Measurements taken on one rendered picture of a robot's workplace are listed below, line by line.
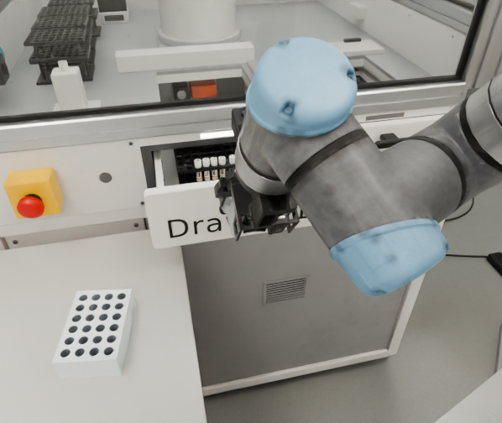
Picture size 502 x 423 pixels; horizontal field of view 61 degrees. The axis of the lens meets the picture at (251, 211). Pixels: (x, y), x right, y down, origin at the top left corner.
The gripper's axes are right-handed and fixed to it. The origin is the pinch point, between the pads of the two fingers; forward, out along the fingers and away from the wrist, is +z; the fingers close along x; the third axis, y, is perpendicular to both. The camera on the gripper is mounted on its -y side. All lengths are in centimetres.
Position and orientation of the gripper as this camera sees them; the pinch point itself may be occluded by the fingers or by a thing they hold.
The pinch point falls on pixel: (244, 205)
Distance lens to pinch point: 63.3
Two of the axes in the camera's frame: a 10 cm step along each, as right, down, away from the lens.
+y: 1.8, 9.4, -2.7
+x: 9.7, -1.4, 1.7
